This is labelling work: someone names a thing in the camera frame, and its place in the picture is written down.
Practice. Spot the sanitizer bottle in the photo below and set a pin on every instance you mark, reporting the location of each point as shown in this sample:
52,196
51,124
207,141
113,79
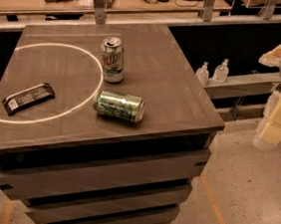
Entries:
221,72
203,73

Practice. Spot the grey table cabinet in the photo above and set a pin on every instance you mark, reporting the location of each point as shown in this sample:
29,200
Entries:
70,165

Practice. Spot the metal rail post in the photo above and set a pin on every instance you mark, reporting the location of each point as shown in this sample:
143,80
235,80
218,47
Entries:
99,10

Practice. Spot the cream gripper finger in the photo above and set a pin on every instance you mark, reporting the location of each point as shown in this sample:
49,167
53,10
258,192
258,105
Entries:
272,58
268,131

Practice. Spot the right sanitizer bottle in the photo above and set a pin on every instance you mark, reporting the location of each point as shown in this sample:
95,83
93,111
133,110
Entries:
221,72

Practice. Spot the white 7up can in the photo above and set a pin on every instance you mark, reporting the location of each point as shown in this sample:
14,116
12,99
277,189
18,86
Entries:
112,52

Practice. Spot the left sanitizer bottle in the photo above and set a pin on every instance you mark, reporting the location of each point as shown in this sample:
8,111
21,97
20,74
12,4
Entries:
203,73

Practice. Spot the green soda can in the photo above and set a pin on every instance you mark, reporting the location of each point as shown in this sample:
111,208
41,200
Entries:
125,107

